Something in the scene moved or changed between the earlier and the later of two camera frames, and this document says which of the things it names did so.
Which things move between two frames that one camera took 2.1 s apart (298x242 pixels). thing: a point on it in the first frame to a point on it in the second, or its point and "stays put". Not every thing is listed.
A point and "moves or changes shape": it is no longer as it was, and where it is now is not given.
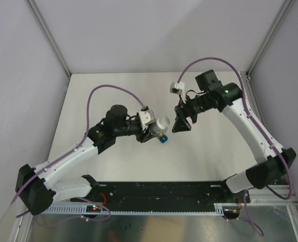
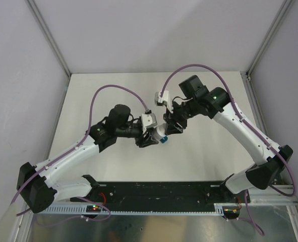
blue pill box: [163, 139] stays put
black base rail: [162, 193] stays put
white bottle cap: [163, 122] moves or changes shape
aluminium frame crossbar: [264, 195] stays put
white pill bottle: [161, 125] moves or changes shape
